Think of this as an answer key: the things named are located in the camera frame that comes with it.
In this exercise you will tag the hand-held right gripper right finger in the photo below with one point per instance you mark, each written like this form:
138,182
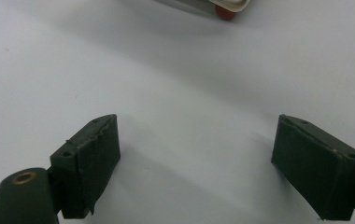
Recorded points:
315,174

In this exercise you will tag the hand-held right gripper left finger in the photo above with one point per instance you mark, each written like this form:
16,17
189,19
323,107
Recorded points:
85,168

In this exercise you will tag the white drawer box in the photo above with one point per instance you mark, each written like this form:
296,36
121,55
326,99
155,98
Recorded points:
197,4

